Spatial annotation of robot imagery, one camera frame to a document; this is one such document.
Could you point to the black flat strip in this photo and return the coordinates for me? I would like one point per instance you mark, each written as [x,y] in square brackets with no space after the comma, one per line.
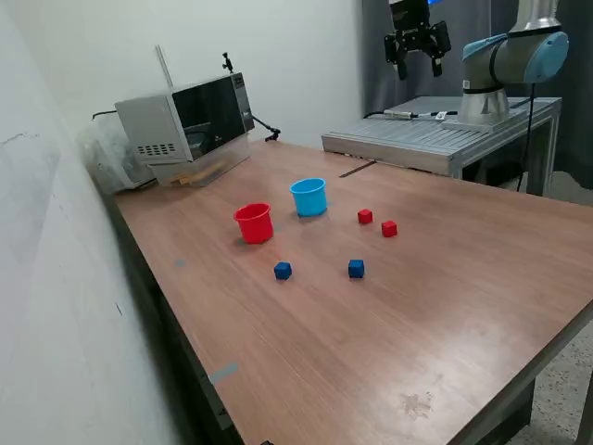
[357,169]

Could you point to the small black camera mount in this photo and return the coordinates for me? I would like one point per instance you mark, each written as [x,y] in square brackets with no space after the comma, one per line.
[227,62]

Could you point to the red cube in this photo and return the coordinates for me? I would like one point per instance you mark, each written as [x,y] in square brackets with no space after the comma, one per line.
[389,229]
[365,216]

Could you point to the thin white rod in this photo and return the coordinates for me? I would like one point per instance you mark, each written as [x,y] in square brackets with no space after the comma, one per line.
[164,65]

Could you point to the aluminium robot mounting table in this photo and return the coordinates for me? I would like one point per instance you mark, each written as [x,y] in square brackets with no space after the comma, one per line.
[407,134]

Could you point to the blue cube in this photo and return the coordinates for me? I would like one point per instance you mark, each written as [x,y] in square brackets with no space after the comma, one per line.
[282,271]
[356,269]

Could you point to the clear plastic bag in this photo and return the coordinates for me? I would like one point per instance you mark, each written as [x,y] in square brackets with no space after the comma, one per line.
[106,157]

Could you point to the silver microwave oven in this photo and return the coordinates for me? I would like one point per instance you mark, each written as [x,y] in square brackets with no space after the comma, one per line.
[153,125]

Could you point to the blue plastic cup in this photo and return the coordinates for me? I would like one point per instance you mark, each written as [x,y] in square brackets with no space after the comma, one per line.
[309,204]

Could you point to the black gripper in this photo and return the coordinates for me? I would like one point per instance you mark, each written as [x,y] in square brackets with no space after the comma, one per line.
[410,28]

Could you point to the red plastic cup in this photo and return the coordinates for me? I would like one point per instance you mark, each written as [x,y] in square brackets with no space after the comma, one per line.
[254,229]

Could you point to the silver blue UR5e robot arm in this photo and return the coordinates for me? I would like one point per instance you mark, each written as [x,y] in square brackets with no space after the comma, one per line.
[509,60]

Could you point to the wooden blocks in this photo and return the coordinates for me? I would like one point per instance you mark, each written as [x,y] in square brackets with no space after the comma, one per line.
[185,180]

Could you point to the grey tape strip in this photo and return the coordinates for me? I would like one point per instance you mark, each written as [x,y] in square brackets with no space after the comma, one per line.
[223,373]

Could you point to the dark grey curtain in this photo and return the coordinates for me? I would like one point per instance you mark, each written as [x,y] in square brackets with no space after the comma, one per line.
[375,69]

